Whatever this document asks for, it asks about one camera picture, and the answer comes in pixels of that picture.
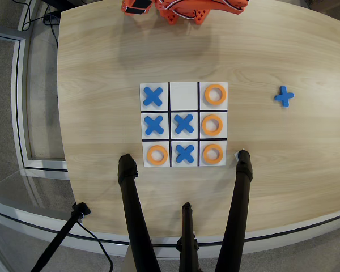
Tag black stand pole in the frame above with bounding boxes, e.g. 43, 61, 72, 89
30, 202, 92, 272

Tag thick black tripod leg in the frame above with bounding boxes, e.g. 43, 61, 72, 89
214, 150, 254, 272
117, 153, 162, 272

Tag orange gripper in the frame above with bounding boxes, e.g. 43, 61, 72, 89
121, 0, 154, 15

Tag grey metal floor frame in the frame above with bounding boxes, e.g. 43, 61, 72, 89
0, 27, 69, 173

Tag black cable on floor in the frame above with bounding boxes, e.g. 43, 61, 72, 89
76, 220, 114, 272

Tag blue foam cross piece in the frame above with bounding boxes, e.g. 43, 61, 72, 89
143, 114, 165, 135
173, 113, 195, 135
143, 87, 164, 107
274, 86, 295, 109
175, 144, 196, 164

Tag orange foam ring piece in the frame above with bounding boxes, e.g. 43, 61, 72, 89
201, 113, 224, 135
202, 143, 225, 165
146, 144, 169, 166
204, 83, 228, 107

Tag white tic-tac-toe board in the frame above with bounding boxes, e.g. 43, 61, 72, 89
139, 82, 229, 168

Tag black power cables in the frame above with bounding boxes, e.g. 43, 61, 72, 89
16, 0, 61, 49

